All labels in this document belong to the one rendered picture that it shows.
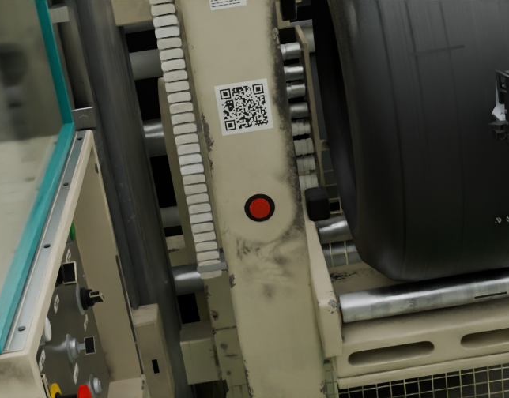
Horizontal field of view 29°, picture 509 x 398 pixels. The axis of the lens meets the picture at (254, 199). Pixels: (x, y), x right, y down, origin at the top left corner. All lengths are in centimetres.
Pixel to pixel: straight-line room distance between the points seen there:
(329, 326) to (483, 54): 46
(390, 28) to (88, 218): 46
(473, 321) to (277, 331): 31
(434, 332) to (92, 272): 51
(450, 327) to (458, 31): 47
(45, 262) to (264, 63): 58
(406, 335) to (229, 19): 53
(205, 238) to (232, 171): 12
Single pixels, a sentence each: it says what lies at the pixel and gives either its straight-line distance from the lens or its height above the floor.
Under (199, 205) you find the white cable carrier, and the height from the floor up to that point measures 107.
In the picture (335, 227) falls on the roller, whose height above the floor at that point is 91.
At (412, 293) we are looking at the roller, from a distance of 150.
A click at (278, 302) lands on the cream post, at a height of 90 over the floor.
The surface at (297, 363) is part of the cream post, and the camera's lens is 162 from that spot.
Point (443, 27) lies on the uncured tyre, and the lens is 127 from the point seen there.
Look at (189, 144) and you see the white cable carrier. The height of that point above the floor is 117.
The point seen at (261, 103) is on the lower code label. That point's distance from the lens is 143.
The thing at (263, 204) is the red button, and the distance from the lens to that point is 148.
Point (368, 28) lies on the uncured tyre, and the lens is 128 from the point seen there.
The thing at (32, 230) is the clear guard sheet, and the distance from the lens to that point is 98.
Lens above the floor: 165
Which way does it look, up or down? 23 degrees down
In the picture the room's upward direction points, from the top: 9 degrees counter-clockwise
